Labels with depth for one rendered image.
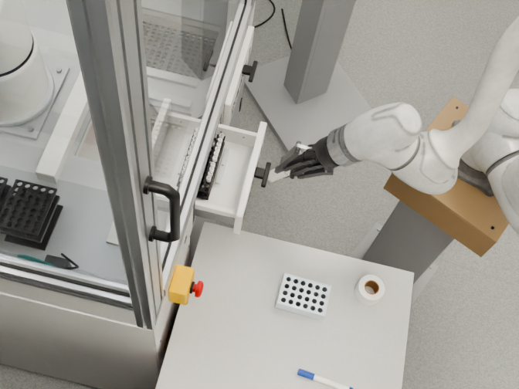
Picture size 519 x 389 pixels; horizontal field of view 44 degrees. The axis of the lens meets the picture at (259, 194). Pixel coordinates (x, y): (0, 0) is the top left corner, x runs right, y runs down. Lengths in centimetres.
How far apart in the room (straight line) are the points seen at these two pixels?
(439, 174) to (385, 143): 17
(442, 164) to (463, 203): 36
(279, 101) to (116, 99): 221
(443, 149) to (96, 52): 96
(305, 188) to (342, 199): 16
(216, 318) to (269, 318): 13
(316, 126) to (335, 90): 22
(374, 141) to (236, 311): 57
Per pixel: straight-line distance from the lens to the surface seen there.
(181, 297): 153
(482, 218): 181
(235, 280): 169
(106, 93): 69
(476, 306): 271
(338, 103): 293
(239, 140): 177
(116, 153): 80
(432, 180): 149
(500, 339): 270
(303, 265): 173
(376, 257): 237
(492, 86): 137
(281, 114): 284
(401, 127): 136
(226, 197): 170
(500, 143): 168
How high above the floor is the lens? 234
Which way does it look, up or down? 61 degrees down
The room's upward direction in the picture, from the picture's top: 12 degrees clockwise
